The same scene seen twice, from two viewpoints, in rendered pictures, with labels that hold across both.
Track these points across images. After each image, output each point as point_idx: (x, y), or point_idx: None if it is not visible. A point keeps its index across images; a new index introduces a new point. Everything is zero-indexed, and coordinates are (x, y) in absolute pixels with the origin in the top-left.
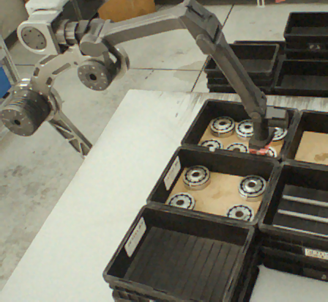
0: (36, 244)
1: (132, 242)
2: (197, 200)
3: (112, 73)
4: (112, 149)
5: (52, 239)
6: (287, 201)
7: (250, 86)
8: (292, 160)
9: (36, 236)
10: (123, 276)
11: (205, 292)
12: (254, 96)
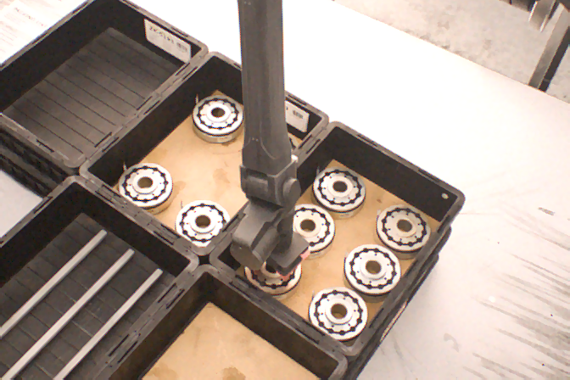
0: None
1: (158, 36)
2: (226, 148)
3: None
4: (467, 93)
5: (289, 5)
6: (148, 276)
7: (248, 120)
8: (193, 279)
9: None
10: (130, 36)
11: (47, 117)
12: (245, 142)
